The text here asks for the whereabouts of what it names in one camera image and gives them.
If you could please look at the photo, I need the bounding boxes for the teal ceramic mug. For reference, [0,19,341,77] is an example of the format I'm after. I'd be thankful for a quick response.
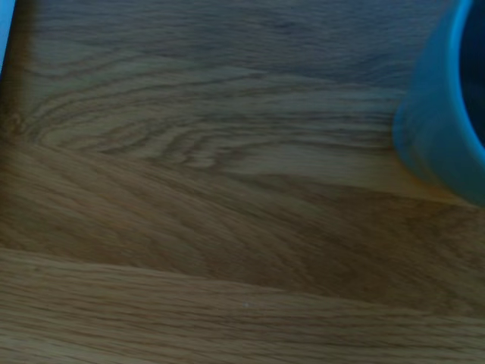
[392,0,485,208]

